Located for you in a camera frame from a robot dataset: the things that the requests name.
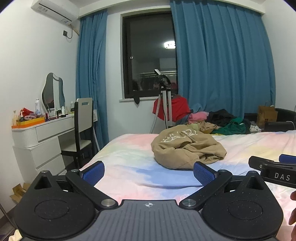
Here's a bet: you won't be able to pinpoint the metal tripod stand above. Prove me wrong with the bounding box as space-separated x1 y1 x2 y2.
150 69 173 133

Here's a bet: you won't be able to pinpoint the tan crumpled garment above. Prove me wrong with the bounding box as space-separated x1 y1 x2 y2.
199 122 221 133

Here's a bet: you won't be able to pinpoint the wavy vanity mirror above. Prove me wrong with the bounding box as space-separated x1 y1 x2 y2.
42 72 66 112

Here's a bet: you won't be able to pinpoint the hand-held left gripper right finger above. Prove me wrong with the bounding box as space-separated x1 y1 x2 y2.
179 161 270 210

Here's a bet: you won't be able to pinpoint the wide blue curtain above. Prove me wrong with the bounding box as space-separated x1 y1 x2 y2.
170 0 277 130

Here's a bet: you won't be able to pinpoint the khaki hoodie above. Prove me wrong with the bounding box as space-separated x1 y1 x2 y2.
151 125 227 169

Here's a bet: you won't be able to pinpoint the pink clothes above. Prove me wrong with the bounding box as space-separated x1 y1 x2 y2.
188 111 209 124

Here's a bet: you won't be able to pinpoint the black and white chair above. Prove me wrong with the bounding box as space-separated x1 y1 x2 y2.
61 97 94 169

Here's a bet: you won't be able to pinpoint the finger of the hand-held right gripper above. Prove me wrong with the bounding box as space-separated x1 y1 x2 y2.
279 153 296 164
248 156 281 169

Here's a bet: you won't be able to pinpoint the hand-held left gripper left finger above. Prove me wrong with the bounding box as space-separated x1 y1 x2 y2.
30 161 118 210

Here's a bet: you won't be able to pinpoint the orange storage box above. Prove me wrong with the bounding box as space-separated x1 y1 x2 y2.
11 117 45 128

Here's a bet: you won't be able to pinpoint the cardboard box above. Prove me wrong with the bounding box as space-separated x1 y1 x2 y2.
10 183 31 203

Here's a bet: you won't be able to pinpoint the pastel rainbow bed sheet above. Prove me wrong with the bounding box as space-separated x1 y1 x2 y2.
0 130 296 241

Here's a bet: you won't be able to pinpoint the dark framed window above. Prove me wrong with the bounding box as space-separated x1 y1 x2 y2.
120 11 178 100

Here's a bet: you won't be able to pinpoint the white air conditioner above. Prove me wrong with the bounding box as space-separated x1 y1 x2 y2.
31 0 80 25

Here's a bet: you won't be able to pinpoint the white dressing table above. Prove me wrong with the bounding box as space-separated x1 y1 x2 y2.
11 115 77 183

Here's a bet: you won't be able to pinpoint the thin metal rod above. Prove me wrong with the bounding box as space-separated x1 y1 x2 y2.
0 203 19 232

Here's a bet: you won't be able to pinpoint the red garment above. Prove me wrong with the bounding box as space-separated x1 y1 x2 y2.
152 95 191 122

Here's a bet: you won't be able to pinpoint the person's right hand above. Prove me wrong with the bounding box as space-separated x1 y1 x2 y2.
289 190 296 226

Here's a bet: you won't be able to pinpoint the black sofa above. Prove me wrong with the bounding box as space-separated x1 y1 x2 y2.
244 108 296 133

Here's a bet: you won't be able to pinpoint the black clothes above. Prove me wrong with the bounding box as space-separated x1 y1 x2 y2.
206 108 237 127

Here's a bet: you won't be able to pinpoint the narrow blue curtain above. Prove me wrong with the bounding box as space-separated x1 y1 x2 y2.
76 10 110 145

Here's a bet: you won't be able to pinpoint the brown paper bag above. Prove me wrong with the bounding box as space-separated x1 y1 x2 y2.
257 101 278 128

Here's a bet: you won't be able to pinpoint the green garment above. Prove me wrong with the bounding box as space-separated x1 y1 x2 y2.
213 117 247 135

